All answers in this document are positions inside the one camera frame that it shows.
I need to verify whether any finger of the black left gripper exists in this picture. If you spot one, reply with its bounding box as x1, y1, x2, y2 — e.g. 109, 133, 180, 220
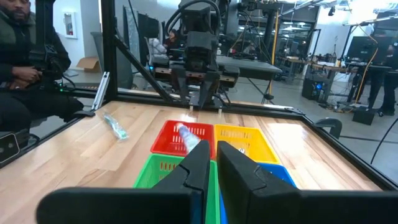
198, 72, 222, 110
170, 73, 191, 105

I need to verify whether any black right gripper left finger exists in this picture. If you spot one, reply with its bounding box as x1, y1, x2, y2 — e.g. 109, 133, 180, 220
35, 139, 211, 224

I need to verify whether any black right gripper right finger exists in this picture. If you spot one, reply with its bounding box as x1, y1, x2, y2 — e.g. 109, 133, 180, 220
216, 140, 398, 224

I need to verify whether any toothpaste tube purple print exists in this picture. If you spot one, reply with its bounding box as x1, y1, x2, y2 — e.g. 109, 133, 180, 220
175, 123, 201, 154

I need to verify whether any green toothbrush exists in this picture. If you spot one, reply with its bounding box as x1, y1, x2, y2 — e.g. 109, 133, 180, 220
102, 111, 129, 141

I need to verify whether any dark grey desk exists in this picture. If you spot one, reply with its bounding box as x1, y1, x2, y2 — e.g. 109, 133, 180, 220
150, 52, 283, 82

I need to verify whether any blue plastic basket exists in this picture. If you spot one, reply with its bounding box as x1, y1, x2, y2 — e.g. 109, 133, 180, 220
219, 162, 298, 224

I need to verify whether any green plastic basket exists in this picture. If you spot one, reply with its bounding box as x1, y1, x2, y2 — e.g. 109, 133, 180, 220
133, 153, 221, 224

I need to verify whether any person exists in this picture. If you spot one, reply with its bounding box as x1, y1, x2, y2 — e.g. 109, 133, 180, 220
166, 28, 183, 50
0, 0, 85, 133
368, 42, 398, 116

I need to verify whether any red plastic basket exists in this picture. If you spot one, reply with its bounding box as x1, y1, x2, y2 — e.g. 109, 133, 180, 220
150, 119, 216, 160

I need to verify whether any yellow plastic basket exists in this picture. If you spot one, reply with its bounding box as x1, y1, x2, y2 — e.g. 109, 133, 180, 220
213, 123, 280, 165

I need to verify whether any black computer tower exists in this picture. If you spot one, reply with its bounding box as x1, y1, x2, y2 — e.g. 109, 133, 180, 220
301, 77, 327, 101

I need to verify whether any dark table clamp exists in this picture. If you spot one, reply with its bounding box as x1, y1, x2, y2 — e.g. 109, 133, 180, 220
313, 117, 343, 140

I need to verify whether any cardboard box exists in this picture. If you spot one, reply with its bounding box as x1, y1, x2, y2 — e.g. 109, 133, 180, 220
76, 57, 102, 73

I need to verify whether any black floor box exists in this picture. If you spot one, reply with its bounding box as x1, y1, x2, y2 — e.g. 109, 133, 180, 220
352, 107, 376, 126

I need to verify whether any black monitor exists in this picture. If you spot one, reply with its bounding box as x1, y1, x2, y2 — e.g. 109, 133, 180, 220
346, 35, 394, 68

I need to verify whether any person's hand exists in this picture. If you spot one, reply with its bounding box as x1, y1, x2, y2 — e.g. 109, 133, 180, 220
12, 66, 43, 84

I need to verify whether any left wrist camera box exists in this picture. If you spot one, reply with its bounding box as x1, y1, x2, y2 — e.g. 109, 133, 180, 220
185, 30, 218, 65

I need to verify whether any yellow hanging cable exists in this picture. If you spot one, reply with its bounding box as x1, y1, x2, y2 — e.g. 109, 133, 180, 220
269, 9, 279, 94

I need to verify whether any silver aluminium bracket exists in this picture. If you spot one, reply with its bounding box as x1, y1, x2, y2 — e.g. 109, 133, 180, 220
91, 71, 111, 111

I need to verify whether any black aluminium table frame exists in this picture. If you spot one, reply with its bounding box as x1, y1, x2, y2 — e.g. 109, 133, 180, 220
0, 0, 398, 191

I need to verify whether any white wall cabinet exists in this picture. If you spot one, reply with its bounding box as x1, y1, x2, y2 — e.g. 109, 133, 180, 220
63, 11, 78, 39

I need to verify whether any table-level camera box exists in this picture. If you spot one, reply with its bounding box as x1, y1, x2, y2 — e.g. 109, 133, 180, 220
0, 132, 22, 165

